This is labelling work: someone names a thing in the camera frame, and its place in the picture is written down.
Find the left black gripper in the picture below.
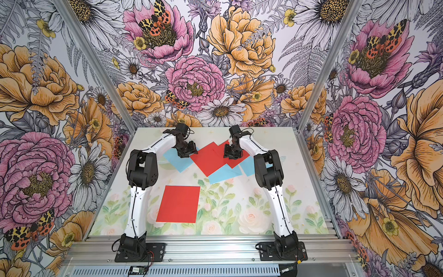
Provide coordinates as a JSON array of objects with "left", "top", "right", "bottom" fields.
[{"left": 174, "top": 140, "right": 198, "bottom": 158}]

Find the red paper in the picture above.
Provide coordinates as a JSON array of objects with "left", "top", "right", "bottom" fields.
[
  {"left": 190, "top": 142, "right": 226, "bottom": 177},
  {"left": 213, "top": 140, "right": 250, "bottom": 169},
  {"left": 156, "top": 185, "right": 201, "bottom": 223}
]

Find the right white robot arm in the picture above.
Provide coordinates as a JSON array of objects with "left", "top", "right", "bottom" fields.
[{"left": 224, "top": 125, "right": 299, "bottom": 260}]

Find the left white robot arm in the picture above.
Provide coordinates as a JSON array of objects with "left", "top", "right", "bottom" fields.
[{"left": 115, "top": 123, "right": 198, "bottom": 263}]

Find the light blue paper left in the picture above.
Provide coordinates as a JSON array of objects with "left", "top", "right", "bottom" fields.
[{"left": 163, "top": 148, "right": 194, "bottom": 173}]

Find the light blue paper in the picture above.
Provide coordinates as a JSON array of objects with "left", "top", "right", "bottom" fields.
[
  {"left": 208, "top": 165, "right": 242, "bottom": 185},
  {"left": 239, "top": 156, "right": 255, "bottom": 177},
  {"left": 163, "top": 148, "right": 194, "bottom": 173}
]

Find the light blue paper right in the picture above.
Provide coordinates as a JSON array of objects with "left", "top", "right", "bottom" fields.
[{"left": 239, "top": 156, "right": 255, "bottom": 177}]

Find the light blue paper middle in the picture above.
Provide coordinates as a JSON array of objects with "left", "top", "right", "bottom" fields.
[{"left": 208, "top": 165, "right": 242, "bottom": 185}]

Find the small green circuit board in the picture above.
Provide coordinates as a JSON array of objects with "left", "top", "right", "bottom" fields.
[{"left": 128, "top": 266, "right": 149, "bottom": 277}]

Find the perforated metal front panel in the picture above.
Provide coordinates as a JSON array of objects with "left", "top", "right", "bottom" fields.
[{"left": 64, "top": 264, "right": 280, "bottom": 277}]

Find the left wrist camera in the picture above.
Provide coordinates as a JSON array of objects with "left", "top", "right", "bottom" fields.
[{"left": 163, "top": 123, "right": 191, "bottom": 139}]

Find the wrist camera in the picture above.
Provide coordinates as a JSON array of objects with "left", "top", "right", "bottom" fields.
[
  {"left": 229, "top": 125, "right": 251, "bottom": 140},
  {"left": 163, "top": 123, "right": 191, "bottom": 139}
]

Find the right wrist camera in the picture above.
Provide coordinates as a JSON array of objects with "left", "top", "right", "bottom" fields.
[{"left": 229, "top": 125, "right": 251, "bottom": 140}]

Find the aluminium front rail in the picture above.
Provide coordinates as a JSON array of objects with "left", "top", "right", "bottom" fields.
[{"left": 63, "top": 234, "right": 358, "bottom": 266}]

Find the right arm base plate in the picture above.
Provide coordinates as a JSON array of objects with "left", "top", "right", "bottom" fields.
[{"left": 256, "top": 242, "right": 308, "bottom": 262}]

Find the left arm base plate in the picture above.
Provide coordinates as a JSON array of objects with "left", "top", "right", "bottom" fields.
[{"left": 114, "top": 243, "right": 166, "bottom": 263}]

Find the right aluminium frame post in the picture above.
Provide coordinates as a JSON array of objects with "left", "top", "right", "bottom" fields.
[{"left": 296, "top": 0, "right": 366, "bottom": 132}]

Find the aluminium frame post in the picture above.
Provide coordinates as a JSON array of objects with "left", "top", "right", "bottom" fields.
[
  {"left": 54, "top": 1, "right": 137, "bottom": 135},
  {"left": 296, "top": 0, "right": 366, "bottom": 132}
]

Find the left aluminium frame post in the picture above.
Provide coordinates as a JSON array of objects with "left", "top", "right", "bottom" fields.
[{"left": 54, "top": 1, "right": 137, "bottom": 135}]

